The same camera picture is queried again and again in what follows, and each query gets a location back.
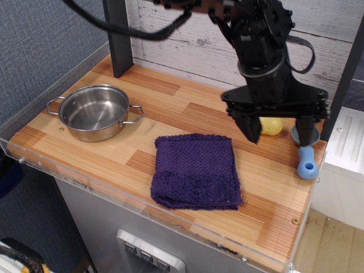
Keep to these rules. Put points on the clear acrylic edge guard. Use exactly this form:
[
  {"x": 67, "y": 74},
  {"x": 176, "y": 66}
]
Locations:
[{"x": 263, "y": 232}]

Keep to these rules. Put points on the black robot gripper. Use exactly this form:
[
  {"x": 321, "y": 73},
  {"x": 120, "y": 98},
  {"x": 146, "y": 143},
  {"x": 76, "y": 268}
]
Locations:
[{"x": 274, "y": 92}]

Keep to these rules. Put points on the silver toy fridge cabinet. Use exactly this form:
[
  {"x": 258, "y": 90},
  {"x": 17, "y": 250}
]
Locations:
[{"x": 119, "y": 227}]

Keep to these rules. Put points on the blue grey plastic spoon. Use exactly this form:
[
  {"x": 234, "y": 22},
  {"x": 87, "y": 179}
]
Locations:
[{"x": 307, "y": 168}]

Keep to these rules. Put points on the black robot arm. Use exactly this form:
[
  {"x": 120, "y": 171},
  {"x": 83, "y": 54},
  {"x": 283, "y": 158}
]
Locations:
[{"x": 259, "y": 32}]

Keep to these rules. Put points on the dark left vertical post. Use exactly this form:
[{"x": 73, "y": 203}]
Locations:
[{"x": 120, "y": 46}]

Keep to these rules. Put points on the silver button panel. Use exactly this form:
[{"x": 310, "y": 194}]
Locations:
[{"x": 154, "y": 259}]

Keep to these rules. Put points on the yellow plastic potato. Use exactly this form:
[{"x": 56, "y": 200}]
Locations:
[{"x": 271, "y": 125}]

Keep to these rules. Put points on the stainless steel pot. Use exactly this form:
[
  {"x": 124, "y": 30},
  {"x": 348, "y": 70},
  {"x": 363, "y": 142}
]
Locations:
[{"x": 96, "y": 112}]

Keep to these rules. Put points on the purple folded towel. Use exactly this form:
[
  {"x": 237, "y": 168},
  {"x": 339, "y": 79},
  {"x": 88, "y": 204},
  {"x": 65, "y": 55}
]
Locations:
[{"x": 196, "y": 171}]

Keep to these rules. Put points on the dark right vertical post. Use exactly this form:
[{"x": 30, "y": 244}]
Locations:
[{"x": 344, "y": 83}]

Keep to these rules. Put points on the white side unit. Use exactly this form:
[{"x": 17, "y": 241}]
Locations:
[{"x": 338, "y": 193}]

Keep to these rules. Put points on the dark vertical post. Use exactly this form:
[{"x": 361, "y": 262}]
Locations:
[
  {"x": 344, "y": 83},
  {"x": 120, "y": 46}
]

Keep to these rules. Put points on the yellow black object bottom left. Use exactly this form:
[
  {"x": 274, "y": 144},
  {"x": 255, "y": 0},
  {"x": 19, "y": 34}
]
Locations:
[{"x": 17, "y": 257}]

